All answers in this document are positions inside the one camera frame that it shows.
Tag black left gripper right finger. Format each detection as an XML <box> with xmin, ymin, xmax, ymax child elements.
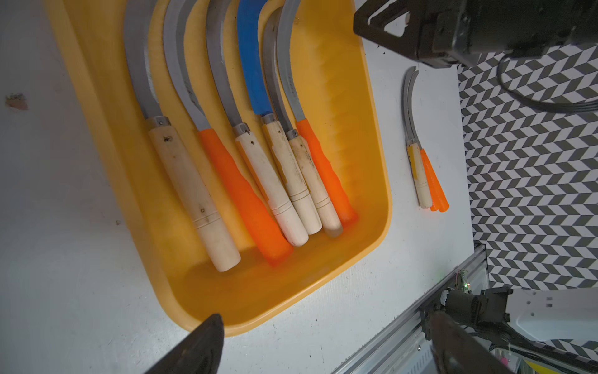
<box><xmin>429</xmin><ymin>312</ymin><xmax>512</xmax><ymax>373</ymax></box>

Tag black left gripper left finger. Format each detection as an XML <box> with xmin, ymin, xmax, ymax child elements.
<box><xmin>146</xmin><ymin>313</ymin><xmax>224</xmax><ymax>373</ymax></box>

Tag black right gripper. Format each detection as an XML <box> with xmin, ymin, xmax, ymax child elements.
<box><xmin>354</xmin><ymin>0</ymin><xmax>597</xmax><ymax>68</ymax></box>

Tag yellow plastic storage tray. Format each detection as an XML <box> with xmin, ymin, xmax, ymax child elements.
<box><xmin>45</xmin><ymin>1</ymin><xmax>392</xmax><ymax>336</ymax></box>

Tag sickle with orange handle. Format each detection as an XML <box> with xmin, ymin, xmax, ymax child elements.
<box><xmin>163</xmin><ymin>1</ymin><xmax>292</xmax><ymax>265</ymax></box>
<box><xmin>275</xmin><ymin>1</ymin><xmax>359</xmax><ymax>236</ymax></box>
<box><xmin>408</xmin><ymin>67</ymin><xmax>450</xmax><ymax>213</ymax></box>

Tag sickle with wooden handle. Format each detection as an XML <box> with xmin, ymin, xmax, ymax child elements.
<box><xmin>206</xmin><ymin>1</ymin><xmax>308</xmax><ymax>247</ymax></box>
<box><xmin>402</xmin><ymin>66</ymin><xmax>433</xmax><ymax>209</ymax></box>
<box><xmin>123</xmin><ymin>1</ymin><xmax>241</xmax><ymax>272</ymax></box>
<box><xmin>262</xmin><ymin>1</ymin><xmax>344</xmax><ymax>238</ymax></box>

